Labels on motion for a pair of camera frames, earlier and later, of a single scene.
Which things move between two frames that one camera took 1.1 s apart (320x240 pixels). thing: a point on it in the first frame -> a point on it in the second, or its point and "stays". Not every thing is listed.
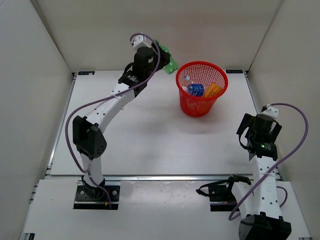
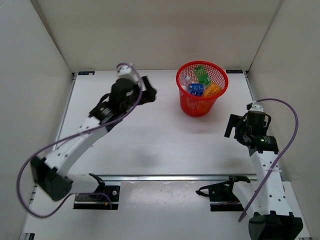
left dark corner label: (86, 72) stays
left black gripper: (165, 60) -> (148, 95)
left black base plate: (83, 201) stays
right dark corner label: (234, 71) stays
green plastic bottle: (172, 67) -> (202, 75)
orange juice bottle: (213, 89) stays
